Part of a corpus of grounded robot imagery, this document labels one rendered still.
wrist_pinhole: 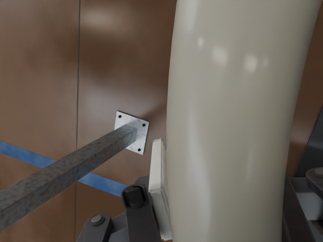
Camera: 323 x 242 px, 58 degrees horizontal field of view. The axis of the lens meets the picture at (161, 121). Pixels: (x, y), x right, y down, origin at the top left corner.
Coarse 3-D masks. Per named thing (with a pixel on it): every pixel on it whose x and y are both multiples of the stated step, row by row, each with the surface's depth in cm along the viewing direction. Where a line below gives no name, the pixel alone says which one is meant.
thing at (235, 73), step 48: (192, 0) 6; (240, 0) 5; (288, 0) 5; (192, 48) 6; (240, 48) 5; (288, 48) 5; (192, 96) 6; (240, 96) 6; (288, 96) 6; (192, 144) 6; (240, 144) 6; (288, 144) 7; (192, 192) 7; (240, 192) 6; (192, 240) 7; (240, 240) 7
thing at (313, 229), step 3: (309, 222) 116; (309, 225) 114; (312, 225) 114; (312, 228) 113; (315, 228) 113; (312, 231) 111; (315, 231) 111; (318, 231) 111; (315, 234) 109; (318, 234) 110; (321, 234) 110; (315, 237) 108; (318, 237) 108; (321, 237) 108; (315, 240) 106; (318, 240) 106; (321, 240) 107
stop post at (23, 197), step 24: (120, 120) 160; (144, 120) 155; (96, 144) 132; (120, 144) 144; (144, 144) 158; (48, 168) 108; (72, 168) 111; (0, 192) 91; (24, 192) 93; (48, 192) 102; (0, 216) 84; (24, 216) 94
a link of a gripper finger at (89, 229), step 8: (96, 216) 13; (104, 216) 13; (88, 224) 13; (96, 224) 13; (104, 224) 13; (112, 224) 13; (88, 232) 12; (96, 232) 12; (104, 232) 12; (80, 240) 12; (88, 240) 12; (96, 240) 12; (104, 240) 12
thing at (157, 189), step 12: (156, 144) 19; (156, 156) 18; (156, 168) 16; (156, 180) 15; (156, 192) 14; (156, 204) 14; (168, 204) 15; (156, 216) 14; (168, 216) 14; (168, 228) 14
